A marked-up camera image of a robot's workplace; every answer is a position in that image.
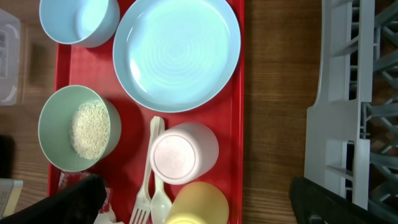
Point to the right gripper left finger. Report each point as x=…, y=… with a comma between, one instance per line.
x=76, y=204

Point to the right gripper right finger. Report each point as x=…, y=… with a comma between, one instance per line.
x=311, y=203

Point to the white tissue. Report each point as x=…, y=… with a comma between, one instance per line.
x=106, y=216

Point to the red snack wrapper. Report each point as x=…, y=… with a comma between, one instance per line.
x=69, y=178

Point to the green bowl with rice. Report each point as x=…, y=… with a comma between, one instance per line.
x=77, y=128

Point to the grey dishwasher rack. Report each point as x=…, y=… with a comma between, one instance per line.
x=338, y=155

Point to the red serving tray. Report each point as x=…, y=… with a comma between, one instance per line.
x=123, y=169

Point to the white plastic fork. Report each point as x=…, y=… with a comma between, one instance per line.
x=141, y=210

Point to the white plastic spoon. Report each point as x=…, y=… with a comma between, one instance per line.
x=160, y=203

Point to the yellow upturned cup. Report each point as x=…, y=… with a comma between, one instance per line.
x=199, y=203

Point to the white upturned cup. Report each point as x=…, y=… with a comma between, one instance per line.
x=184, y=153

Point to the light blue plate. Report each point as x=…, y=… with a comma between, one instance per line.
x=175, y=55

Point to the light blue bowl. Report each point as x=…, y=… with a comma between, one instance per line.
x=85, y=23

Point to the clear plastic bin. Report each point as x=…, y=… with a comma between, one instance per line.
x=10, y=55

